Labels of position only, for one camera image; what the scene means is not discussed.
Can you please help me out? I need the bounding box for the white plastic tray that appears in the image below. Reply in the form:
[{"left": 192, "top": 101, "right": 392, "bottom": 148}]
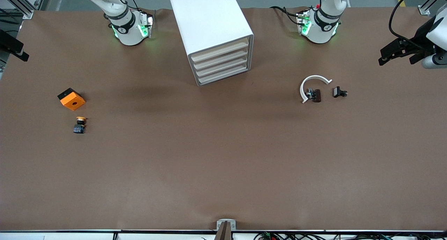
[{"left": 193, "top": 46, "right": 250, "bottom": 70}]

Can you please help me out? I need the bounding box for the brown table cover mat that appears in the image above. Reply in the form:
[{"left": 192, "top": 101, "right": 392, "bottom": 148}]
[{"left": 0, "top": 7, "right": 447, "bottom": 232}]

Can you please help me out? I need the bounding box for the black base cable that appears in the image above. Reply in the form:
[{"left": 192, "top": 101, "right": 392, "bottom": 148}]
[{"left": 270, "top": 6, "right": 301, "bottom": 26}]

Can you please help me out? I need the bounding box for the beige cabinet drawer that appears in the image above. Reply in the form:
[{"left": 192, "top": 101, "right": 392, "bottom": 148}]
[
  {"left": 198, "top": 63, "right": 251, "bottom": 85},
  {"left": 191, "top": 38, "right": 249, "bottom": 62},
  {"left": 196, "top": 55, "right": 250, "bottom": 77}
]

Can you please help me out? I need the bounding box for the white table edge rail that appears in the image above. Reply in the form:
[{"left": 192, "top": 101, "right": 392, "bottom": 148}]
[{"left": 0, "top": 230, "right": 447, "bottom": 240}]

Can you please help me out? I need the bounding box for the orange box with hole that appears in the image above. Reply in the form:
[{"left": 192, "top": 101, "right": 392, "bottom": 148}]
[{"left": 57, "top": 88, "right": 86, "bottom": 111}]

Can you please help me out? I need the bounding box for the dark brown small part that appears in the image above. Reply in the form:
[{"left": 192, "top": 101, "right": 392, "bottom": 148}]
[{"left": 306, "top": 88, "right": 322, "bottom": 103}]

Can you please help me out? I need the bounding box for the white curved plastic arc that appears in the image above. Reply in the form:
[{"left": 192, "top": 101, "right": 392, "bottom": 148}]
[{"left": 300, "top": 75, "right": 332, "bottom": 104}]

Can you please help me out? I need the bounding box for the white drawer cabinet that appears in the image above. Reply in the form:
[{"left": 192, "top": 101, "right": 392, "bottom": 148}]
[{"left": 169, "top": 0, "right": 254, "bottom": 87}]

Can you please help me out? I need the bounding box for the grey metal bracket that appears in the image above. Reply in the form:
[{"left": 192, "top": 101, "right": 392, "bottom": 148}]
[{"left": 217, "top": 219, "right": 236, "bottom": 231}]

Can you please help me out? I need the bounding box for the yellow cap push button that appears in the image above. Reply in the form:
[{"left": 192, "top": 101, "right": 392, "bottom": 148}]
[{"left": 73, "top": 116, "right": 88, "bottom": 134}]

